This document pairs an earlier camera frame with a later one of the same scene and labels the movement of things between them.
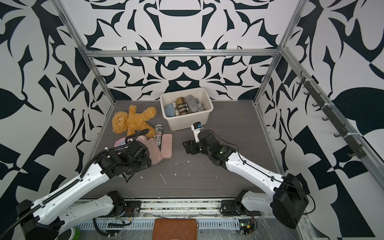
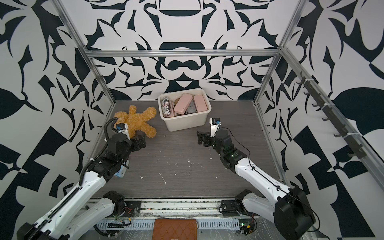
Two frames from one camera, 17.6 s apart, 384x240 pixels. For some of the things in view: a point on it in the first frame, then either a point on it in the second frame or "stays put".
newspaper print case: (157, 137) → (166, 107)
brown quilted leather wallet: (175, 229) stays put
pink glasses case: (166, 146) → (200, 103)
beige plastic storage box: (183, 108) stays put
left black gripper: (147, 162) → (141, 141)
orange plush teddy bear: (131, 122) stays put
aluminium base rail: (182, 208) stays put
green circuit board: (246, 226) stays put
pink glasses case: (155, 153) → (183, 103)
